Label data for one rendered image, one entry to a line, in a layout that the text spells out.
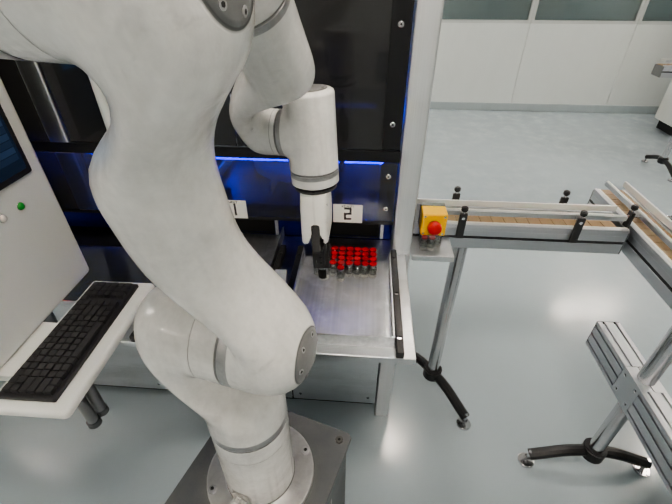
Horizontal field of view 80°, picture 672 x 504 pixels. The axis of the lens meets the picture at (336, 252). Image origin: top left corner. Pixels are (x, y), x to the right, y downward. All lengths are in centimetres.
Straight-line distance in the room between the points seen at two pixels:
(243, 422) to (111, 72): 46
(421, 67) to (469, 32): 475
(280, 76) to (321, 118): 15
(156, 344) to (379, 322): 62
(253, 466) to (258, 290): 33
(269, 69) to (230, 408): 43
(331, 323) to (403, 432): 96
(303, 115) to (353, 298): 58
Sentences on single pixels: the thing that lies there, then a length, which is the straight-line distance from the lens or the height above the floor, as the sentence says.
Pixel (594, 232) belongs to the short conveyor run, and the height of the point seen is 92.
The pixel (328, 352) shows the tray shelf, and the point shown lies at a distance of 95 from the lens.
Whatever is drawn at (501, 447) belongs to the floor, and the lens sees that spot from 194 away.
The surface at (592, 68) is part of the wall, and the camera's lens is 634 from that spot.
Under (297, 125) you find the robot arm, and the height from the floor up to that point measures 141.
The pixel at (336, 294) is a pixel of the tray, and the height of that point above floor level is 88.
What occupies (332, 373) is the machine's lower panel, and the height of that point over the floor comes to 28.
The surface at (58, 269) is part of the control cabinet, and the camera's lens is 139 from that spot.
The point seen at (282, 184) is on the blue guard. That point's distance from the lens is 114.
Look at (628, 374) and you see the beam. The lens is 163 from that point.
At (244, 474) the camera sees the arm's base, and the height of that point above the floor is 98.
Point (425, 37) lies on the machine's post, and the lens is 102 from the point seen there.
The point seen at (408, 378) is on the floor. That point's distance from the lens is 203.
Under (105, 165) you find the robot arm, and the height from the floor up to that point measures 150.
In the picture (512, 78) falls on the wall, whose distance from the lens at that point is 602.
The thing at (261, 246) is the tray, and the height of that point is 88.
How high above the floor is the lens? 161
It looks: 36 degrees down
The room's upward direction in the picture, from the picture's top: straight up
